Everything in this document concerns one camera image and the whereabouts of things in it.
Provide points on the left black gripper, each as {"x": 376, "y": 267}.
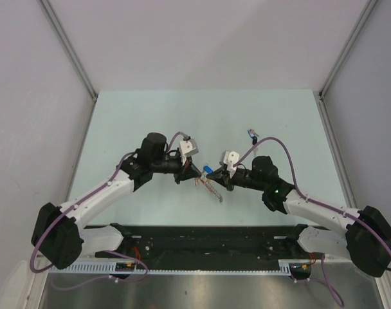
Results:
{"x": 185, "y": 172}

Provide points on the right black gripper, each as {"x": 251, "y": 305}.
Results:
{"x": 222, "y": 176}

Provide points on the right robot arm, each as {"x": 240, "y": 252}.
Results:
{"x": 361, "y": 236}

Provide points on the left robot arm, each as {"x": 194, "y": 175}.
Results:
{"x": 60, "y": 233}

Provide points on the dark blue tag key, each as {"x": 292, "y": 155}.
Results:
{"x": 254, "y": 139}

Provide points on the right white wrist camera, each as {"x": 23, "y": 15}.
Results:
{"x": 231, "y": 159}

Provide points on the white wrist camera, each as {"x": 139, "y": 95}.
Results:
{"x": 187, "y": 148}
{"x": 231, "y": 159}

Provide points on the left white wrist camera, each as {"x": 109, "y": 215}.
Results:
{"x": 187, "y": 148}

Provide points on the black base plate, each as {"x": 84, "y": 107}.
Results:
{"x": 233, "y": 249}

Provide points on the white cable duct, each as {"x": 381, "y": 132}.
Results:
{"x": 128, "y": 267}

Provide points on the aluminium frame rail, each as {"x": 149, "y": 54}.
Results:
{"x": 64, "y": 264}

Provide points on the right side aluminium rail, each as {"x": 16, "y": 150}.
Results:
{"x": 335, "y": 151}

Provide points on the left aluminium corner post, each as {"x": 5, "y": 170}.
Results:
{"x": 63, "y": 38}

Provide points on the aluminium corner post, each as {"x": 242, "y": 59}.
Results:
{"x": 63, "y": 38}
{"x": 356, "y": 31}

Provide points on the right aluminium corner post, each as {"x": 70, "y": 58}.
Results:
{"x": 356, "y": 31}

